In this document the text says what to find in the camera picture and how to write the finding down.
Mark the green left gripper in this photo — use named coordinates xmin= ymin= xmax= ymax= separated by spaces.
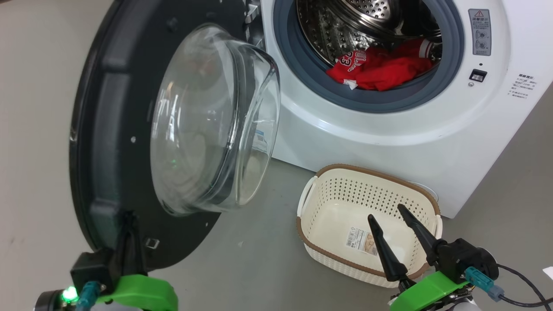
xmin=97 ymin=212 xmax=178 ymax=311

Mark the grey warning label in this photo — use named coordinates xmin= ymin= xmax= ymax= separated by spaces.
xmin=468 ymin=9 xmax=492 ymax=56

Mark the cream perforated basket brown rim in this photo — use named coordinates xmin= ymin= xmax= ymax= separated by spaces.
xmin=296 ymin=164 xmax=443 ymax=289

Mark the perforated steel washer drum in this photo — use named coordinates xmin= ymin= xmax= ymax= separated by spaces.
xmin=296 ymin=0 xmax=443 ymax=65

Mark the black round glass washer door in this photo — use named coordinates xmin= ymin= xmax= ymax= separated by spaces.
xmin=69 ymin=0 xmax=281 ymax=272

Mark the black left cable teal plug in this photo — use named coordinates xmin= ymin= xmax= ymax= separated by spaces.
xmin=77 ymin=281 xmax=101 ymax=311

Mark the black cable teal plug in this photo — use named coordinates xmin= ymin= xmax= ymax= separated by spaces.
xmin=464 ymin=263 xmax=553 ymax=309
xmin=77 ymin=281 xmax=101 ymax=311

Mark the black right cable teal plug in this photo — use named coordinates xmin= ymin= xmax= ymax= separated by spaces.
xmin=464 ymin=263 xmax=553 ymax=309

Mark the white front-load washing machine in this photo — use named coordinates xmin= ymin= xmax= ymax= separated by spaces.
xmin=246 ymin=0 xmax=553 ymax=219

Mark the red white-trimmed jersey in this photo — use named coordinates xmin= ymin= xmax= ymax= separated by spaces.
xmin=326 ymin=38 xmax=435 ymax=92

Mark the white printed label sticker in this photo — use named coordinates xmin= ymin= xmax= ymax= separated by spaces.
xmin=345 ymin=228 xmax=378 ymax=256

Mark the round white filter cover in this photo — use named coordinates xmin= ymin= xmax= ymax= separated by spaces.
xmin=408 ymin=181 xmax=439 ymax=202

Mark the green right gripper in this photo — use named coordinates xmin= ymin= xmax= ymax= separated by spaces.
xmin=367 ymin=204 xmax=469 ymax=311

